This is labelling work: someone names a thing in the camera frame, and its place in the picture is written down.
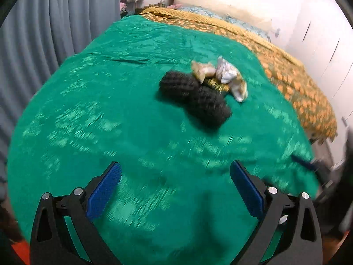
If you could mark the blue patterned sheet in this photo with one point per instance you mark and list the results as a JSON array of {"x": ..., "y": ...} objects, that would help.
[{"x": 242, "y": 22}]

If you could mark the cream pillow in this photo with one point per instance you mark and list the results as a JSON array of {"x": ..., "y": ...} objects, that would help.
[{"x": 215, "y": 2}]

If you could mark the silver foil wrapper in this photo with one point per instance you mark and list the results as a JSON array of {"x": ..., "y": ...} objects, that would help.
[{"x": 226, "y": 71}]

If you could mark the green blanket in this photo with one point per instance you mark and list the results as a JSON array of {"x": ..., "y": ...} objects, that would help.
[{"x": 124, "y": 132}]

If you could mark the dark gold wrapper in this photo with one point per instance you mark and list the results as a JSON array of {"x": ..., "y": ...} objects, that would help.
[{"x": 216, "y": 85}]

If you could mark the white wardrobe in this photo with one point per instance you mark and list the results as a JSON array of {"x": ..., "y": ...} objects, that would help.
[{"x": 325, "y": 47}]

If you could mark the yellow patterned blanket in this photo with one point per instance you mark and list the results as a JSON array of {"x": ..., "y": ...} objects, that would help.
[{"x": 303, "y": 93}]

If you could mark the black foam net sleeve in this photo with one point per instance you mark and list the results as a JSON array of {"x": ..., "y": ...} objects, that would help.
[{"x": 195, "y": 99}]

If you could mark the grey curtain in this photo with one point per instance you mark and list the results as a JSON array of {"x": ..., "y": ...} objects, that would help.
[{"x": 41, "y": 33}]

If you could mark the cream foil wrapper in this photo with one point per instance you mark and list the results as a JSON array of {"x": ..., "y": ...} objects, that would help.
[{"x": 239, "y": 89}]

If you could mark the beige crumpled wrapper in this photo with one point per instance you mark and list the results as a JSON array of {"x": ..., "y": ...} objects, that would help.
[{"x": 202, "y": 70}]

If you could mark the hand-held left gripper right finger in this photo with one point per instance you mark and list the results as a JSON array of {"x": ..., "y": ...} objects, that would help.
[{"x": 246, "y": 190}]

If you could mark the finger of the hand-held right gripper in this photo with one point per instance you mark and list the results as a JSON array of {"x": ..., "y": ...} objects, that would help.
[{"x": 303, "y": 162}]

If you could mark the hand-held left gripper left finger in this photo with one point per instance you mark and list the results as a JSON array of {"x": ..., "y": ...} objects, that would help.
[{"x": 106, "y": 190}]

